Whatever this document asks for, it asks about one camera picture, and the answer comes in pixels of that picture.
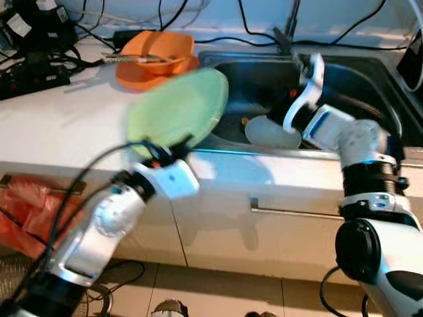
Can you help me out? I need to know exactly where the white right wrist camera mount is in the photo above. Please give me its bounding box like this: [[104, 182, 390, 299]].
[[283, 53, 326, 129]]

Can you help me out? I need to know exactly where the black power strip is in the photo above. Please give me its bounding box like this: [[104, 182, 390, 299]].
[[0, 63, 70, 100]]

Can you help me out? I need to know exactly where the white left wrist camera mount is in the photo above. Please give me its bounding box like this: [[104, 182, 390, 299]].
[[149, 158, 200, 200]]

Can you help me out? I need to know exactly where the black power brick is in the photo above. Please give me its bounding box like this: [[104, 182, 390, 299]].
[[112, 30, 156, 47]]

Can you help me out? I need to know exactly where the orange plastic plate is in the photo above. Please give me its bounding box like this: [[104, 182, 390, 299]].
[[116, 56, 199, 91]]

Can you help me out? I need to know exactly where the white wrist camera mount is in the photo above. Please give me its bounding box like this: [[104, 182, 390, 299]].
[[149, 158, 200, 200], [283, 53, 326, 129]]

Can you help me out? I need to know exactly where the grey sink faucet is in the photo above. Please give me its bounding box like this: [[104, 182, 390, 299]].
[[274, 0, 305, 73]]

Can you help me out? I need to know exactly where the white kitchen cabinet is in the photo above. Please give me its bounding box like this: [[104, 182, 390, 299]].
[[0, 158, 423, 285]]

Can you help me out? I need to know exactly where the green plate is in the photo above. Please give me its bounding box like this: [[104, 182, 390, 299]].
[[126, 68, 230, 158]]

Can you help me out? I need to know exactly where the white water hose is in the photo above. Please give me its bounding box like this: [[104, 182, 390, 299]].
[[403, 0, 423, 90]]

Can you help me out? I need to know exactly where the orange plastic bowl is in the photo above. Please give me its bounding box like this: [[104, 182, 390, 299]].
[[119, 30, 196, 75]]

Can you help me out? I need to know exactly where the wooden chopstick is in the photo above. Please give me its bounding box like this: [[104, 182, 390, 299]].
[[102, 54, 182, 63], [104, 55, 182, 65]]

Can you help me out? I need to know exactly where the long silver cabinet handle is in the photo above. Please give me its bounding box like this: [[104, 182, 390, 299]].
[[250, 198, 344, 220]]

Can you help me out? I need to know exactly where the stainless steel kitchen sink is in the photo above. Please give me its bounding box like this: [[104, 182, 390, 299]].
[[195, 52, 423, 166]]

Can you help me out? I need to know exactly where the grey robot left foot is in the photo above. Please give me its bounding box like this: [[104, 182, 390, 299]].
[[151, 299, 189, 317]]

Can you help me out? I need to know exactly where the red plastic bag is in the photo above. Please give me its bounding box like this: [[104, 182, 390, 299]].
[[0, 175, 83, 258]]

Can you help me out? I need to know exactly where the white bowl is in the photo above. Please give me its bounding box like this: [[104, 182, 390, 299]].
[[245, 114, 305, 151]]

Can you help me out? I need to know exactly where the black charger device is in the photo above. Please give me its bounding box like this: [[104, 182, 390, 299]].
[[0, 0, 77, 57]]

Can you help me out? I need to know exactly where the black kitchen appliance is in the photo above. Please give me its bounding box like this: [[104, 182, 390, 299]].
[[397, 33, 423, 90]]

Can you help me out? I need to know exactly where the black power cable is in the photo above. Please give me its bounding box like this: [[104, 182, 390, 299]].
[[195, 0, 285, 50], [311, 0, 387, 48]]

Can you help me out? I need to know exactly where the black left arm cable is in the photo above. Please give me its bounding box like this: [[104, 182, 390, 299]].
[[20, 142, 159, 291]]

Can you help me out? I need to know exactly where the floor fan with wire grille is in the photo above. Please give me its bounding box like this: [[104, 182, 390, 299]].
[[0, 254, 110, 317]]

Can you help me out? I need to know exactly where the black fan cable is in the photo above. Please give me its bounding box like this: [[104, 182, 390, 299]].
[[0, 208, 50, 248]]

